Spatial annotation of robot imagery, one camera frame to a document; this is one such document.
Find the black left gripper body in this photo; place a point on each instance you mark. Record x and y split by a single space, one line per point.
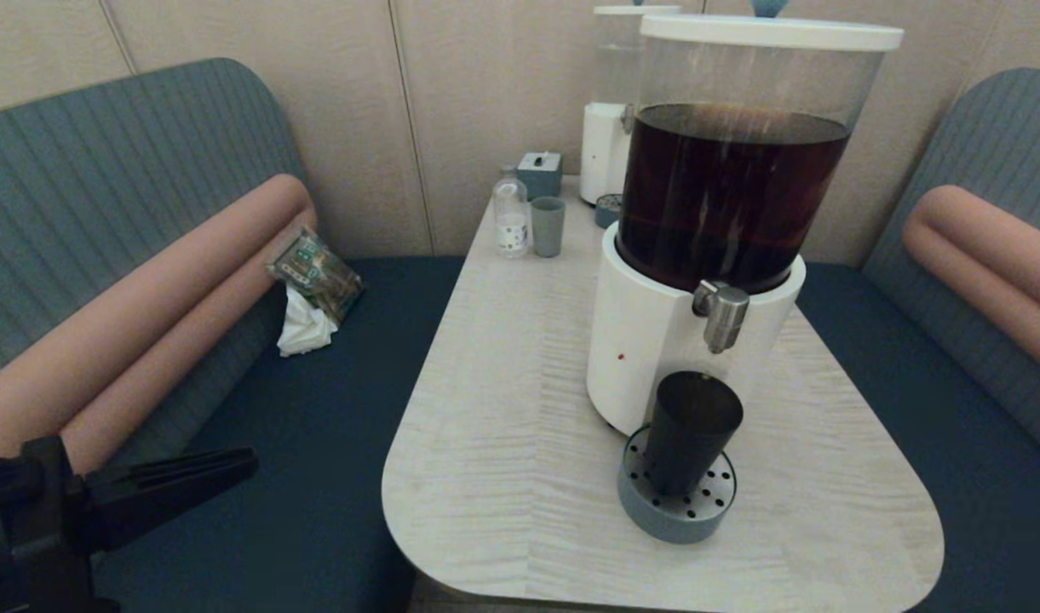
34 528

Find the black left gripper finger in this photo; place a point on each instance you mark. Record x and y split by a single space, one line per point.
158 509
187 470

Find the black plastic cup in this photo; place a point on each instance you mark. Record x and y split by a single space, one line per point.
690 434

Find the steel dispenser tap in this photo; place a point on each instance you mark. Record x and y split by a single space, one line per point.
722 317

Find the grey-blue plastic cup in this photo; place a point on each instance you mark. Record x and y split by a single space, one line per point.
548 228

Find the pink cylindrical bolster cushion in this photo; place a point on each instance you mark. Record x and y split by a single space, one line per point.
988 255
145 340

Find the white crumpled tissue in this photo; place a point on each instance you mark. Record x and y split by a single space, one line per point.
302 332

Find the green snack packet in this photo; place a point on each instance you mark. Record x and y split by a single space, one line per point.
319 272

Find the teal upholstered booth sofa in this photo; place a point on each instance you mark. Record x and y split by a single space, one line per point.
102 170
996 136

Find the clear plastic bottle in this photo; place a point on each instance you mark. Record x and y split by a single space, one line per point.
511 221

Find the blue-grey tissue box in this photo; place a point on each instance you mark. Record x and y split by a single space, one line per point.
538 176

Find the large blue perforated drip tray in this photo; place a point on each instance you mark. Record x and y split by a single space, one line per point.
656 515

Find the large tea beverage dispenser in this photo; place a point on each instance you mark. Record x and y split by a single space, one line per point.
656 340

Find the small blue drip tray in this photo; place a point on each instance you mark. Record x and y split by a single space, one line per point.
607 211

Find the small empty beverage dispenser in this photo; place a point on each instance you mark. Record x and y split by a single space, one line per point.
603 153

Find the small white dispenser lid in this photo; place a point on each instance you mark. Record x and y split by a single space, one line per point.
634 10

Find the white dispenser lid blue knob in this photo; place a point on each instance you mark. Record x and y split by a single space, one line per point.
767 34

